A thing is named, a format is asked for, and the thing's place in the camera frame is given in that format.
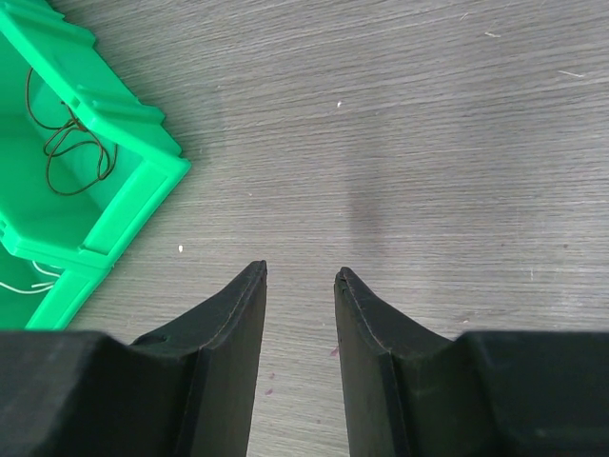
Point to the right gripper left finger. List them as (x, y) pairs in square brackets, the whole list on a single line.
[(186, 388)]

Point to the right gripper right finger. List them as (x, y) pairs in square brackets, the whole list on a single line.
[(410, 392)]

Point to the green compartment tray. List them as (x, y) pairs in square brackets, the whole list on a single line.
[(84, 164)]

